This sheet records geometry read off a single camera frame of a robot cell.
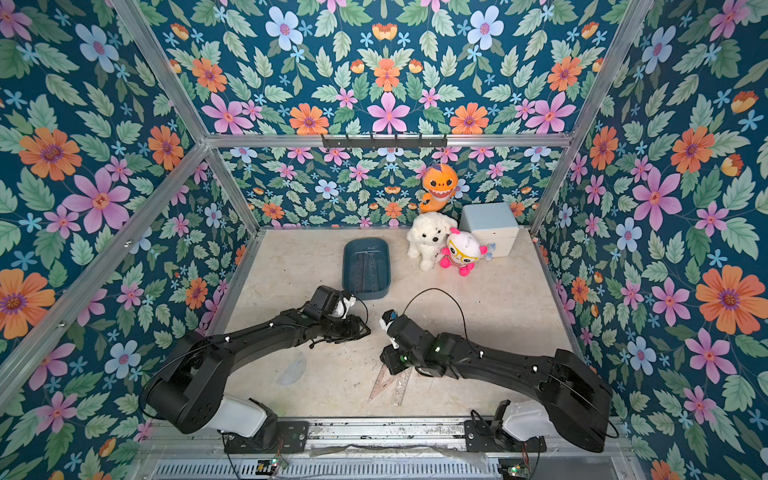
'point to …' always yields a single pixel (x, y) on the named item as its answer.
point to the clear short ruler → (400, 387)
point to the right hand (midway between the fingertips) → (384, 354)
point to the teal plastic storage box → (366, 267)
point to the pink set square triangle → (383, 381)
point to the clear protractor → (293, 370)
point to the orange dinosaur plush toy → (441, 183)
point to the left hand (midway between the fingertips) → (369, 329)
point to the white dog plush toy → (426, 235)
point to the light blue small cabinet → (493, 225)
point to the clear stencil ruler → (374, 271)
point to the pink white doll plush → (462, 251)
